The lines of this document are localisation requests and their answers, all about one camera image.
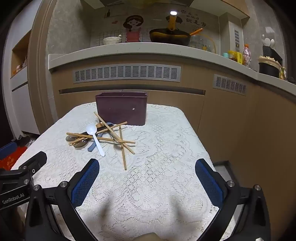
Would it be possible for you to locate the grey kitchen countertop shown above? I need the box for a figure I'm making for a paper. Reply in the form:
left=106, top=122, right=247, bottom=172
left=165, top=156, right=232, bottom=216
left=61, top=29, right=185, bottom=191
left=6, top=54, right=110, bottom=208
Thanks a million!
left=48, top=42, right=296, bottom=103

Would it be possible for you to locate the short grey vent grille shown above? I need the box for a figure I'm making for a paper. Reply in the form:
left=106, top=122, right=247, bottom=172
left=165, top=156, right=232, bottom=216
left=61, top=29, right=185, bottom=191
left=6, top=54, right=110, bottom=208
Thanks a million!
left=212, top=74, right=247, bottom=96

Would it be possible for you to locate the cartoon dog wall sticker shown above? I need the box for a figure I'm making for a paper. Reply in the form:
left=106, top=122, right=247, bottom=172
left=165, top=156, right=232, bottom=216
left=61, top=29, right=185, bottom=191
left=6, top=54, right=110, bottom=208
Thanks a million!
left=165, top=14, right=184, bottom=32

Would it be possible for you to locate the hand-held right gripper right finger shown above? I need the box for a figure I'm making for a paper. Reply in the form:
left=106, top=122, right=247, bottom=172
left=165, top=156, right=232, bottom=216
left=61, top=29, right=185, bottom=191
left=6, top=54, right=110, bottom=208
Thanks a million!
left=195, top=159, right=271, bottom=241

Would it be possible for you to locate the clear glass lid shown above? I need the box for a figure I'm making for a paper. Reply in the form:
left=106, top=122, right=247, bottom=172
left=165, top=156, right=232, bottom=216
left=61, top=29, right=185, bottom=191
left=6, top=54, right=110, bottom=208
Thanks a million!
left=191, top=34, right=216, bottom=54

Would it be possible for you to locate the white lace tablecloth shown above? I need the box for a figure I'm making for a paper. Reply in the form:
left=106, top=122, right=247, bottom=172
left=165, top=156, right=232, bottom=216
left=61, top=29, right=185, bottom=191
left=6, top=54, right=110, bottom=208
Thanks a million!
left=10, top=102, right=236, bottom=241

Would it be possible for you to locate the purple plastic container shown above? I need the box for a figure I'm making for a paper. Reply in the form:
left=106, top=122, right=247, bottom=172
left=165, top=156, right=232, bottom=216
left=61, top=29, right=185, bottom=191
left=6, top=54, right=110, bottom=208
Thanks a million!
left=95, top=92, right=148, bottom=126

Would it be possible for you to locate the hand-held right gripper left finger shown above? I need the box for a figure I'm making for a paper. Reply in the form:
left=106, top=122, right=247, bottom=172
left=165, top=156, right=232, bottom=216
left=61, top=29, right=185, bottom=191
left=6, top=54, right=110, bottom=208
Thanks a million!
left=24, top=159, right=100, bottom=241

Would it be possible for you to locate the dark spoon with black handle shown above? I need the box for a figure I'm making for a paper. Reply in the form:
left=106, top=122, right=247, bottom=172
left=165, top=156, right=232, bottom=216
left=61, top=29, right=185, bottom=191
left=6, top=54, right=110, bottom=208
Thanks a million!
left=73, top=124, right=114, bottom=149

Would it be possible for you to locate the white shelf cabinet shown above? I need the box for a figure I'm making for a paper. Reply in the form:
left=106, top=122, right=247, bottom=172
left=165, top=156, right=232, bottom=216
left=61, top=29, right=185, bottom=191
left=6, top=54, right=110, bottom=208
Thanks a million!
left=5, top=0, right=43, bottom=137

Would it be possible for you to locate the black pot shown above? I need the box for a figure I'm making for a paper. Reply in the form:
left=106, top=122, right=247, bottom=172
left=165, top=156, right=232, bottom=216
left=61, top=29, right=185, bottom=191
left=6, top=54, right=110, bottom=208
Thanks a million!
left=257, top=56, right=283, bottom=79

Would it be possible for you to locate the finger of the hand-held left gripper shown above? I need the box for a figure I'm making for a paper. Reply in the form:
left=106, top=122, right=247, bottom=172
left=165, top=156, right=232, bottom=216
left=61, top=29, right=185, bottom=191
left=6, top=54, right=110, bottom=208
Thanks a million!
left=12, top=151, right=48, bottom=177
left=0, top=141, right=18, bottom=159

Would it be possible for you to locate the white bowl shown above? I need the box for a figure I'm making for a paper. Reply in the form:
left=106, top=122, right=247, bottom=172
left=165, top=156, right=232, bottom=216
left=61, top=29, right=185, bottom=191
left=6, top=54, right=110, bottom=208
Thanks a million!
left=103, top=35, right=122, bottom=45

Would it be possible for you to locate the white plastic spoon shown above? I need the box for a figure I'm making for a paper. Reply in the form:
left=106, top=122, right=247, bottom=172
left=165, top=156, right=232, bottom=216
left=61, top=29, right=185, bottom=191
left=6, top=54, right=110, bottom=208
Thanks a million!
left=86, top=124, right=105, bottom=157

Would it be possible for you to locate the red bag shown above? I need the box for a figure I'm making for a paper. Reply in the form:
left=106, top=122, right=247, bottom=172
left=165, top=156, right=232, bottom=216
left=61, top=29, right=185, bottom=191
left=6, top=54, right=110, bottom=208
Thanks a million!
left=0, top=146, right=28, bottom=171

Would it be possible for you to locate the clear bottle with orange cap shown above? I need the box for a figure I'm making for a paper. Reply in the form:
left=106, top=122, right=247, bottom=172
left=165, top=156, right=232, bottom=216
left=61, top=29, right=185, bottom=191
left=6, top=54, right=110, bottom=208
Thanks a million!
left=243, top=44, right=252, bottom=68

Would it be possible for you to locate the cartoon girl wall sticker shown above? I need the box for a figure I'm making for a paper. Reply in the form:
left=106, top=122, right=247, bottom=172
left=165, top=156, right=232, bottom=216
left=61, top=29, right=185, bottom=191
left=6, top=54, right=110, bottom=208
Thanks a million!
left=122, top=15, right=145, bottom=43

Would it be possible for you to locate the black utensil holder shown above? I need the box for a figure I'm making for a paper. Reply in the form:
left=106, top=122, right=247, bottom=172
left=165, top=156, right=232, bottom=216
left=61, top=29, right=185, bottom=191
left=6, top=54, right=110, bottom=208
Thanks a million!
left=262, top=38, right=283, bottom=66

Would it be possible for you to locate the black wok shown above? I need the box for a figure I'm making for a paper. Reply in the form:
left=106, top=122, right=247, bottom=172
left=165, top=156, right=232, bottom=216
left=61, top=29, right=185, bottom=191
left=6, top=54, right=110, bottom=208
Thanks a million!
left=149, top=28, right=191, bottom=46

